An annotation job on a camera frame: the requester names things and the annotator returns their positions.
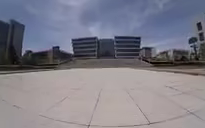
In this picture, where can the low pale building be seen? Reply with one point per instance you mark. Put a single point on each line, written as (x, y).
(173, 54)

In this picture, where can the low dark building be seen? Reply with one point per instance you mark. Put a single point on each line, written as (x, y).
(50, 56)

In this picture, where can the tall dark grey building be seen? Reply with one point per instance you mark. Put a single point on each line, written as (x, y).
(5, 41)

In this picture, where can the small white building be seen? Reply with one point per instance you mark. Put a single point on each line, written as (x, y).
(147, 52)

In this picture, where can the pale concrete slab plaza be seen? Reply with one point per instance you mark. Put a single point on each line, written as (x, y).
(100, 93)

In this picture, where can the grey building with banded windows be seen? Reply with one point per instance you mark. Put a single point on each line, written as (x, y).
(106, 47)

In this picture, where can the wide grey stone stairway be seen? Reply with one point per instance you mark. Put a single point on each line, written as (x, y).
(105, 63)

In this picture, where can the dark raised border strip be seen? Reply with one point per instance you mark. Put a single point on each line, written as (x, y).
(21, 68)
(183, 68)

